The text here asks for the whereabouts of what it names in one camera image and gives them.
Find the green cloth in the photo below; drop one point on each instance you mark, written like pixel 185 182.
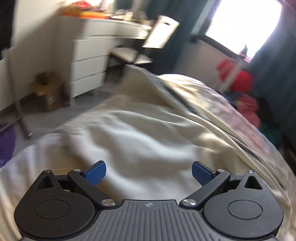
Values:
pixel 271 134

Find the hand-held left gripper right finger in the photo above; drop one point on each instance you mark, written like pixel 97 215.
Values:
pixel 201 173

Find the bed with pastel sheet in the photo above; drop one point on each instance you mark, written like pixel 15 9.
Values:
pixel 219 109

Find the pink cloth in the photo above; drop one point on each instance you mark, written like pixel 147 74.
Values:
pixel 248 104

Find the white chair with black frame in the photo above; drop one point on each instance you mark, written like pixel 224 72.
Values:
pixel 161 34

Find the white dressing table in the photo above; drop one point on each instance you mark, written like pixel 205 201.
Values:
pixel 124 29

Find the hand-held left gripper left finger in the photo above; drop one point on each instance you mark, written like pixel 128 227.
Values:
pixel 96 172

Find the red cloth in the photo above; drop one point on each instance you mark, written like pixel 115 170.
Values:
pixel 241 80

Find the orange box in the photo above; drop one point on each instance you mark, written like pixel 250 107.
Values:
pixel 92 14

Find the teal curtain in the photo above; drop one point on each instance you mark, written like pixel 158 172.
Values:
pixel 272 69
pixel 192 18

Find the window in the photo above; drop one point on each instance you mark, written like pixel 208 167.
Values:
pixel 242 25

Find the cardboard box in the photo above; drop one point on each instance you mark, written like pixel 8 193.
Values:
pixel 48 90

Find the purple mat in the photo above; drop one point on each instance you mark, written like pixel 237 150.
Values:
pixel 5 146

